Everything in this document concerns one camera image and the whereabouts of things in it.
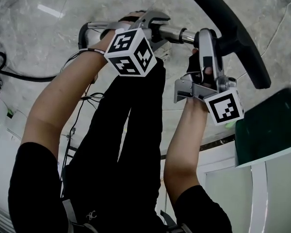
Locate person's black trousers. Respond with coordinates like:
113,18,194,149
63,58,166,233

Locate person's left hand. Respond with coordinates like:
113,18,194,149
118,10,146,25

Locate green bathtub with white rim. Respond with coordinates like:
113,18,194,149
234,87,291,168

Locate person's right hand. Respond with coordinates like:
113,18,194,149
186,47,215,85

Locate black vacuum floor head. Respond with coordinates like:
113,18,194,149
187,0,272,90

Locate person's black shirt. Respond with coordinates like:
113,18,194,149
7,142,233,233

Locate long white floor cable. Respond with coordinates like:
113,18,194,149
237,0,291,80

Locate person's white shoe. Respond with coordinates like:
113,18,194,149
157,45,172,61

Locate black vacuum hose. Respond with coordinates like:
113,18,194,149
0,22,89,83

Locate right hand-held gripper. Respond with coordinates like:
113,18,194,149
173,28,245,126

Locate grey harness strap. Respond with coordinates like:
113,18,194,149
160,210,192,233
62,199,97,233

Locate person's right forearm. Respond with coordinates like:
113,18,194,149
163,98,210,203

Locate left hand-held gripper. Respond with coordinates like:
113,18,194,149
104,10,171,78

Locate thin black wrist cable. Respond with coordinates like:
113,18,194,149
59,47,105,203

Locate person's left forearm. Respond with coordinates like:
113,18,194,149
20,30,117,160

